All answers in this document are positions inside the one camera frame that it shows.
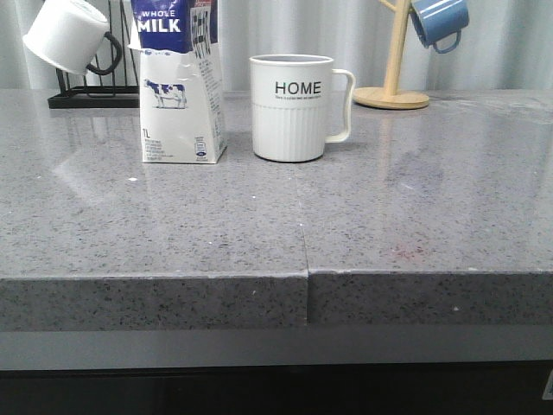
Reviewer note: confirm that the white HOME ribbed cup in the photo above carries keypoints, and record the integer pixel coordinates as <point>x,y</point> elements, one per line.
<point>290,99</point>

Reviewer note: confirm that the black wire mug rack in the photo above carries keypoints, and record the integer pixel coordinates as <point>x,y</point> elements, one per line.
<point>116,90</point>

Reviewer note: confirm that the wooden mug tree stand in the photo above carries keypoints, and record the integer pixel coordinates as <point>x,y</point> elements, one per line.
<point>389,96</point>

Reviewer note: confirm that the Pascual whole milk carton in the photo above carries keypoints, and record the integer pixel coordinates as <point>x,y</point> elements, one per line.
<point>180,81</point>

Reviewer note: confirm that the blue enamel mug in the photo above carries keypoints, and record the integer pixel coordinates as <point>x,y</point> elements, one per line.
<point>435,20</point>

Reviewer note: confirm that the tilted white enamel mug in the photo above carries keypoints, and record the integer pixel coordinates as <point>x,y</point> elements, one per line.
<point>68,34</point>

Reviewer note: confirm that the grey label sticker on cabinet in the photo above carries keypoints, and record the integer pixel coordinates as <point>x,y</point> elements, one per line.
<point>548,388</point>

